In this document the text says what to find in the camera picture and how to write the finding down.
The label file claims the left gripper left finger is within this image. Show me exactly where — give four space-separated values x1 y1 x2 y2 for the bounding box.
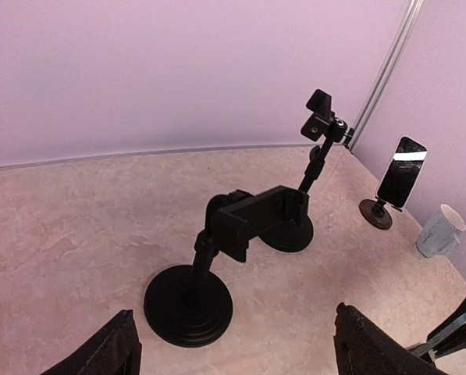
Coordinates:
43 310 142 375

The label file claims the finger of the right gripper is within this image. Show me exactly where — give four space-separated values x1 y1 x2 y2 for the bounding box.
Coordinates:
408 298 466 362

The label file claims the light blue mug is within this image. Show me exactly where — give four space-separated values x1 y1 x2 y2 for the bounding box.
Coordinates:
416 204 466 258

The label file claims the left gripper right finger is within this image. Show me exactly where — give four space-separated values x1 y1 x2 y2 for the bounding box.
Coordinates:
333 302 443 374

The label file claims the folding plate phone stand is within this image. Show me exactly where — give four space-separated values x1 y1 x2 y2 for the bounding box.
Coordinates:
358 198 393 230

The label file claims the black pole phone stand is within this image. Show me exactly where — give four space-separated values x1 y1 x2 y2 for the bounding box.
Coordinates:
144 185 309 348
258 88 354 255

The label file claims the right aluminium frame post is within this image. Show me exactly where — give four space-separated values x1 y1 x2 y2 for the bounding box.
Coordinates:
347 0 424 152

